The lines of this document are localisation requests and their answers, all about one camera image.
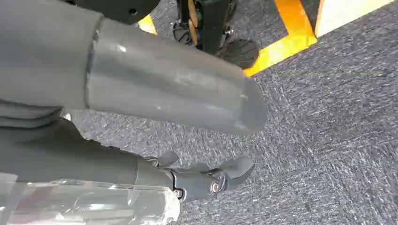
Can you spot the black robot foot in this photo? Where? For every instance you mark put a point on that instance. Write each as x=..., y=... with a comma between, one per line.
x=182, y=33

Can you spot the yellow floor tape strip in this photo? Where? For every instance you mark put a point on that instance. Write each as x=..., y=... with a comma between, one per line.
x=292, y=40
x=147, y=25

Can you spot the pale wooden board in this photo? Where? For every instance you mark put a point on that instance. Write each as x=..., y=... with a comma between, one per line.
x=339, y=12

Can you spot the ribbed grey right arm sleeve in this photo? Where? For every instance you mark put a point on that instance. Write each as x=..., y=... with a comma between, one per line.
x=28, y=115

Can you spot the black robot leg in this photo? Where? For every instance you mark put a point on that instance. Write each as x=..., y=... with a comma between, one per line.
x=211, y=21

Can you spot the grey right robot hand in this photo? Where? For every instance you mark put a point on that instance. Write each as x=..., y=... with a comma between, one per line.
x=161, y=84

